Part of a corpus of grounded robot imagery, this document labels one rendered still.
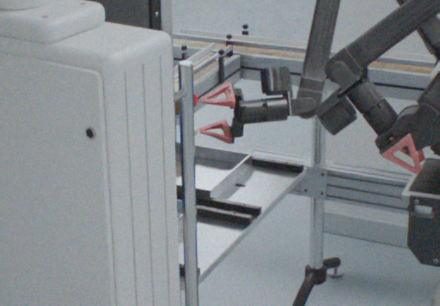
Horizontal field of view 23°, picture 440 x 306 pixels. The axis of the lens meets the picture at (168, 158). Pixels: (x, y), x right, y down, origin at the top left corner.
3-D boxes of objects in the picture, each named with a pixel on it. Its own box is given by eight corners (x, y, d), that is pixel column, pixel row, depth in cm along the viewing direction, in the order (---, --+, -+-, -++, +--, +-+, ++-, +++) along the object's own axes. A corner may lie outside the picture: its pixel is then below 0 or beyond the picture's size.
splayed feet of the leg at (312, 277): (278, 331, 376) (279, 296, 371) (327, 268, 417) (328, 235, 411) (301, 336, 372) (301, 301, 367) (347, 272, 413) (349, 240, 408)
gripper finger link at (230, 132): (197, 106, 252) (236, 102, 253) (196, 127, 257) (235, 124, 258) (202, 125, 247) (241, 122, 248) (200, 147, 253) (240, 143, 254)
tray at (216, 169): (94, 181, 283) (93, 168, 281) (141, 147, 304) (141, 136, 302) (210, 203, 268) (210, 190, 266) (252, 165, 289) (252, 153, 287)
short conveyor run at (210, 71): (149, 150, 311) (146, 100, 305) (103, 143, 318) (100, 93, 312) (244, 81, 367) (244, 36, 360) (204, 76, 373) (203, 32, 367)
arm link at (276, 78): (316, 111, 246) (314, 114, 255) (311, 62, 247) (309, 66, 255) (264, 116, 247) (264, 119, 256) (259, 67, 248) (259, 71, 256)
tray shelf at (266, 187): (8, 250, 252) (7, 243, 251) (150, 147, 308) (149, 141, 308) (191, 292, 231) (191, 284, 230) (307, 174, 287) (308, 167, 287)
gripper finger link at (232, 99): (198, 83, 247) (238, 80, 248) (197, 106, 252) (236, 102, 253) (203, 103, 242) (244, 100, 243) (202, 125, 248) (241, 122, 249)
